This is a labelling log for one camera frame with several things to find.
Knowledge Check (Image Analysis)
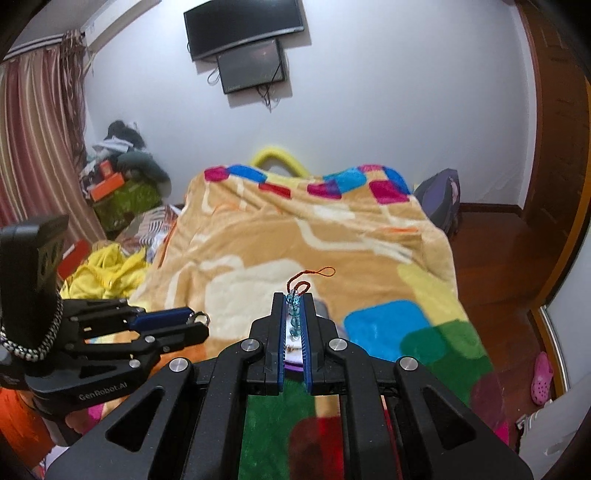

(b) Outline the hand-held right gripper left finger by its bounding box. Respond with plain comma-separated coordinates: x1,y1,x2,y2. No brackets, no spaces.
44,292,289,480

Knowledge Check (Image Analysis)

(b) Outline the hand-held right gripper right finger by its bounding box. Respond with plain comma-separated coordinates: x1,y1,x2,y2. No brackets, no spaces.
300,292,534,480

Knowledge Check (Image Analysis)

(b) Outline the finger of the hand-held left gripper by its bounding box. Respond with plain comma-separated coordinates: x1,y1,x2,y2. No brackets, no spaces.
62,299,197,334
78,322,209,366

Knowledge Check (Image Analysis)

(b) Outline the beaded bracelet with red cord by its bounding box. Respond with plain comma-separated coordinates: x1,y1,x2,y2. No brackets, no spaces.
285,267,335,346

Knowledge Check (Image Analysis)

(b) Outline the red flat box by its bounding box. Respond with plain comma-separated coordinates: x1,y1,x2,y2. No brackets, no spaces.
58,240,91,282

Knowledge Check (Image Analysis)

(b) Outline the yellow cloth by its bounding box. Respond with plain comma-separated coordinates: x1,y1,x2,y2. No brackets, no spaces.
60,242,149,302

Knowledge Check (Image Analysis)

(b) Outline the striped patchwork cloth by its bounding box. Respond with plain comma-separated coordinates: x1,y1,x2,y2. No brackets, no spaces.
115,205,186,251

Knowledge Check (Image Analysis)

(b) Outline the orange box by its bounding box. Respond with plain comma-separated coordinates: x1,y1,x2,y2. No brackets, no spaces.
90,173,126,202

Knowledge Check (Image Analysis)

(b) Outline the green printed bag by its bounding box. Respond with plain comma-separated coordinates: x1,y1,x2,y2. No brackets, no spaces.
92,181,163,234

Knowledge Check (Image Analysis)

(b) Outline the colourful checked fleece blanket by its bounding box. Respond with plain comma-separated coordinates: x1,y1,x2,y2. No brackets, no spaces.
90,164,511,480

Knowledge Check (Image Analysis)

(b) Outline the striped brown curtain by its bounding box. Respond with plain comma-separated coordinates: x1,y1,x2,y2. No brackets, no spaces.
0,30,108,241

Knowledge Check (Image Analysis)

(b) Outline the grey plush pillow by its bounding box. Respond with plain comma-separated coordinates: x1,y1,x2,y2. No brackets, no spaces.
117,151,172,195

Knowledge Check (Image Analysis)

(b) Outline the pile of clothes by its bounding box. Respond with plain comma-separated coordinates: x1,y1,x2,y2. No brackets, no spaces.
78,120,160,185

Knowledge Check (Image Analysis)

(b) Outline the grey backpack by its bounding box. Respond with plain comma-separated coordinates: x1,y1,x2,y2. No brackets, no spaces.
413,168,462,239

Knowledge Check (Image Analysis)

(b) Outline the pink clog shoe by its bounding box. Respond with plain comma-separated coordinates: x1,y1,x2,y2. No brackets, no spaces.
531,352,554,406

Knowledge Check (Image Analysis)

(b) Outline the brown wooden door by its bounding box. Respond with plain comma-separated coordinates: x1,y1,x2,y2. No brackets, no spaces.
516,0,591,306

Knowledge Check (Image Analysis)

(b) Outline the black white braided lanyard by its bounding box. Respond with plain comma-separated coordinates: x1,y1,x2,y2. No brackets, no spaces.
0,285,64,361

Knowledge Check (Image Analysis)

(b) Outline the black hanging cable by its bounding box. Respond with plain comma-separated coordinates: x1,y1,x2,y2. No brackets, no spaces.
257,85,279,112

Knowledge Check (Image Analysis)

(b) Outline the small black wall monitor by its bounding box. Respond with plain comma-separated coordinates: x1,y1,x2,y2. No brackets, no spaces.
217,39,290,95

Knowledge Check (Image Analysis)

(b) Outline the black wall television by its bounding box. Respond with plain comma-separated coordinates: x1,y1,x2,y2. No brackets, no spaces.
183,0,306,62

